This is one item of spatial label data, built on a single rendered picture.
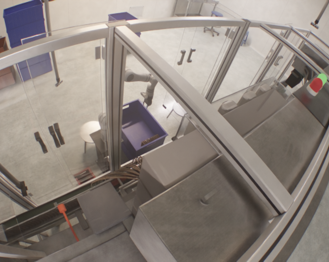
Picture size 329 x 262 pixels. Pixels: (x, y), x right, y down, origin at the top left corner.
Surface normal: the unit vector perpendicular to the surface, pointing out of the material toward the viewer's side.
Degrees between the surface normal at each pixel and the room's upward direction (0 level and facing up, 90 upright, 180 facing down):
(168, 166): 0
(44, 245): 0
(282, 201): 0
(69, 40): 90
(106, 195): 19
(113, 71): 90
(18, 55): 90
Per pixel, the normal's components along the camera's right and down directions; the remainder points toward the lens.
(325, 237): 0.20, -0.58
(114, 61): 0.57, 0.72
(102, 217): 0.00, -0.79
